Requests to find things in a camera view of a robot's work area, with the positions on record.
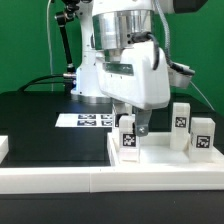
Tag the sheet with fiducial markers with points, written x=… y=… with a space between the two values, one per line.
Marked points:
x=84 y=120

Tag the white U-shaped obstacle fence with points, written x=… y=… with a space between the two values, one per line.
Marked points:
x=111 y=178

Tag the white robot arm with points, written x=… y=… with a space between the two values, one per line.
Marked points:
x=110 y=26

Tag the white square table top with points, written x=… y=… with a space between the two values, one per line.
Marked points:
x=155 y=149

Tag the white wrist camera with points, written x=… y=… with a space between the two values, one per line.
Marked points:
x=180 y=75

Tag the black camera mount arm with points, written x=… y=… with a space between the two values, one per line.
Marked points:
x=62 y=18

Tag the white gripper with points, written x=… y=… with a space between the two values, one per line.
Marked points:
x=134 y=81

